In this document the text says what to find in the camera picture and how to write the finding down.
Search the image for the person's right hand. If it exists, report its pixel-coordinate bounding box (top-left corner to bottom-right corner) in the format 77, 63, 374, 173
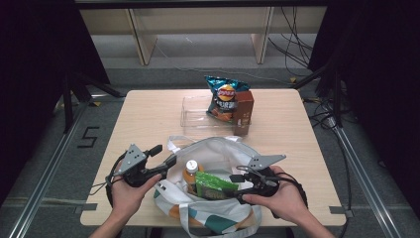
242, 166, 310, 225

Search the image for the black curtain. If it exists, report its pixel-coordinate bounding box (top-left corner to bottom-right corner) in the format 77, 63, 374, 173
308, 0, 420, 219
0, 0, 111, 207

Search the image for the white patterned tote bag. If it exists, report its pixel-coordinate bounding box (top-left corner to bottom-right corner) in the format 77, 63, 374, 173
153, 134, 265, 238

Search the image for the bundle of black cables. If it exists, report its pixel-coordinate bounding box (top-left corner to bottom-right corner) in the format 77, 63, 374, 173
266, 6, 315, 77

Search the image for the black metal stand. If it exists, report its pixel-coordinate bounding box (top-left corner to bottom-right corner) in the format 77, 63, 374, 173
60, 70, 125, 133
291, 62, 345, 128

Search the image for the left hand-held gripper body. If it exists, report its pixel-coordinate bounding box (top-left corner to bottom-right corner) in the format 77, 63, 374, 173
117, 143, 161, 188

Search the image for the black cable tangle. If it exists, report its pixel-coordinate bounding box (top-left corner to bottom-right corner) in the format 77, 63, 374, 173
310, 98, 338, 130

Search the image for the aluminium floor rail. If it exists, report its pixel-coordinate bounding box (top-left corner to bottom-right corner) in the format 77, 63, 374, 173
331, 127, 402, 238
6, 94, 127, 238

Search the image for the white floor cable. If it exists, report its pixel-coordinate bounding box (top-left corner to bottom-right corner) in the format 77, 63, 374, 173
154, 42, 293, 85

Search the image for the grey tape strip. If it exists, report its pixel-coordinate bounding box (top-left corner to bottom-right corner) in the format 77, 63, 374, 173
329, 205, 355, 218
73, 202, 99, 212

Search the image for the green snack packet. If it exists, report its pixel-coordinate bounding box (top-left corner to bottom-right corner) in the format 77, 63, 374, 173
194, 171, 240, 201

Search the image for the orange drink bottle white cap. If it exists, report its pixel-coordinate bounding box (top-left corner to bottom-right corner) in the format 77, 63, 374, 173
182, 159, 206, 196

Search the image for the beige wooden desk frame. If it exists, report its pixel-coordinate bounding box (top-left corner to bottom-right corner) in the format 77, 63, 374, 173
77, 6, 328, 66

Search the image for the brown drink carton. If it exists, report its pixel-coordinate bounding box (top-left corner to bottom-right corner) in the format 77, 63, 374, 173
232, 90, 256, 137

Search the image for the right hand-held gripper cable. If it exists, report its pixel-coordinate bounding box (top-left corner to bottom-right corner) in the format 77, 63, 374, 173
280, 172, 310, 220

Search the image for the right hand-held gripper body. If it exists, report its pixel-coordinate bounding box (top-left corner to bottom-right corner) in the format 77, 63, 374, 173
246, 154, 287, 198

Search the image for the blue chips bag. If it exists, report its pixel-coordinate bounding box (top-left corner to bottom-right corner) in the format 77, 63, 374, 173
204, 74, 252, 123

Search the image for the clear plastic bin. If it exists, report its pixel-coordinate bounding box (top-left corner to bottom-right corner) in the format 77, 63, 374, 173
179, 95, 253, 131

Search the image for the person's left hand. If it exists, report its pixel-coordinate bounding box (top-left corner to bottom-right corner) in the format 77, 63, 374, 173
110, 174, 163, 220

